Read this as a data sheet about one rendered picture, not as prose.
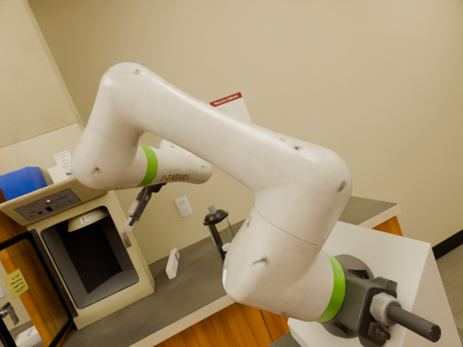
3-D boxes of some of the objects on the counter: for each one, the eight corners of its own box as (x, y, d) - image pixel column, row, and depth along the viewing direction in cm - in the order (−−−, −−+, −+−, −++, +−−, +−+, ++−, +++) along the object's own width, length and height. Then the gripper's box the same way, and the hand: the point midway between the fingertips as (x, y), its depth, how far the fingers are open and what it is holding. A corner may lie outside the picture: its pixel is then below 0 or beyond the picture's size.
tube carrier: (219, 264, 115) (200, 219, 113) (242, 253, 118) (224, 208, 115) (225, 275, 105) (204, 224, 103) (249, 261, 107) (230, 213, 105)
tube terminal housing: (93, 300, 134) (21, 155, 125) (156, 270, 141) (93, 130, 132) (77, 330, 110) (-13, 152, 101) (154, 292, 117) (77, 122, 108)
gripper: (148, 164, 117) (124, 204, 121) (143, 188, 94) (114, 235, 98) (164, 173, 120) (140, 211, 124) (162, 197, 97) (133, 243, 101)
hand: (129, 219), depth 111 cm, fingers open, 13 cm apart
